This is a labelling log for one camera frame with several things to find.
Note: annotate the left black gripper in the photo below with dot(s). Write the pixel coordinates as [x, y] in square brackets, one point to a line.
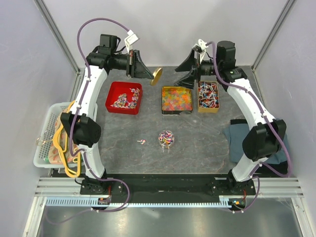
[135, 67]

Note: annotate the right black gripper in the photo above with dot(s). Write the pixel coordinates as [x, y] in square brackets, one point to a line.
[188, 81]

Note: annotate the round wooden jar lid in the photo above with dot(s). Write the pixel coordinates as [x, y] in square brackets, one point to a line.
[157, 74]

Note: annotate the red candy tray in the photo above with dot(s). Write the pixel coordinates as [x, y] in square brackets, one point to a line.
[124, 98]

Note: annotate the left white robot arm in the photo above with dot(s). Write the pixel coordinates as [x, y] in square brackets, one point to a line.
[79, 122]

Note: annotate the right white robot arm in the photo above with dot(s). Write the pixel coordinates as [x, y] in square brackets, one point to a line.
[266, 133]

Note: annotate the gold lollipop tin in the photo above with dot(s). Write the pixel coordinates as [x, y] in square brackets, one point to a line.
[208, 97]

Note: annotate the gold gummy tin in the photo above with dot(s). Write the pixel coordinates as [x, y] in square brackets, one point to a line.
[175, 100]

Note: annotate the clear glass jar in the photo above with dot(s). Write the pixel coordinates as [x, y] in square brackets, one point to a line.
[166, 139]

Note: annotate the stray swirl lollipop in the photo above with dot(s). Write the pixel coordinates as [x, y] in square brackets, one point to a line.
[142, 141]

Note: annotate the folded blue-grey cloth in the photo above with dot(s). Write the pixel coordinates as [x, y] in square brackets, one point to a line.
[234, 138]

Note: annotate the yellow clothes hanger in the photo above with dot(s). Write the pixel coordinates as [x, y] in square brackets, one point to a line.
[73, 170]

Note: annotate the patterned pink cloth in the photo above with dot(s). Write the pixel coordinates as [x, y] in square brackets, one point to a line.
[60, 144]

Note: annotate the white plastic basket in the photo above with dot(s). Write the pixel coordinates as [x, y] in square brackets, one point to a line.
[45, 139]

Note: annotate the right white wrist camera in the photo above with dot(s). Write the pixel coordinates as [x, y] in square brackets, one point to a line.
[200, 48]

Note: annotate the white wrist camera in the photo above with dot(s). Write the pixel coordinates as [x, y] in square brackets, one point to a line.
[130, 40]
[200, 48]

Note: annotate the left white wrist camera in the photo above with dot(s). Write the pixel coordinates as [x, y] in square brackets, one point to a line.
[130, 40]

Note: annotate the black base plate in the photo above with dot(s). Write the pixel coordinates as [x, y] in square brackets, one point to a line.
[167, 187]

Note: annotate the grey slotted cable duct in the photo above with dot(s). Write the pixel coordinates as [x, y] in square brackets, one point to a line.
[97, 202]

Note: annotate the aluminium frame rail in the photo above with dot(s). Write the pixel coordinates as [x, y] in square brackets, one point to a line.
[269, 188]

